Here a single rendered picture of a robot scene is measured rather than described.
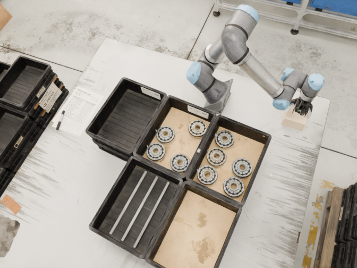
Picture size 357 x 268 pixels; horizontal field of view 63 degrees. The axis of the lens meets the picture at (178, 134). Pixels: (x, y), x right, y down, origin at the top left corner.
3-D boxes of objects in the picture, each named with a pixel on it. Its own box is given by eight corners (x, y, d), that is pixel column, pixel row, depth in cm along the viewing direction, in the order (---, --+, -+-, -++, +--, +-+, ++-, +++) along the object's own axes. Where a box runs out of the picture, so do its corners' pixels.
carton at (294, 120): (287, 102, 180) (290, 95, 173) (307, 108, 177) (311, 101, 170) (280, 124, 174) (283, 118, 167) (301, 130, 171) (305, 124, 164)
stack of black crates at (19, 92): (47, 87, 268) (19, 54, 227) (74, 97, 261) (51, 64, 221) (21, 123, 253) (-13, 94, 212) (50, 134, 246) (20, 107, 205)
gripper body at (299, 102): (290, 113, 162) (297, 101, 151) (294, 100, 165) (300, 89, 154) (305, 117, 160) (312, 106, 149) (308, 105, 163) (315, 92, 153)
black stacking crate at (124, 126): (127, 88, 180) (122, 76, 169) (169, 105, 172) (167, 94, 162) (91, 141, 165) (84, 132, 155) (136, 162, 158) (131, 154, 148)
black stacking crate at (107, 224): (136, 162, 158) (132, 155, 148) (185, 186, 150) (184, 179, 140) (95, 231, 144) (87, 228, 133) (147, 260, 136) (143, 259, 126)
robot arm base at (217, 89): (212, 90, 185) (201, 80, 182) (229, 80, 174) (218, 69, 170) (206, 107, 177) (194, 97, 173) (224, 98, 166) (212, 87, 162)
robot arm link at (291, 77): (278, 81, 142) (300, 90, 139) (288, 63, 145) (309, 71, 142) (275, 89, 150) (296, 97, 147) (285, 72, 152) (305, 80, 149)
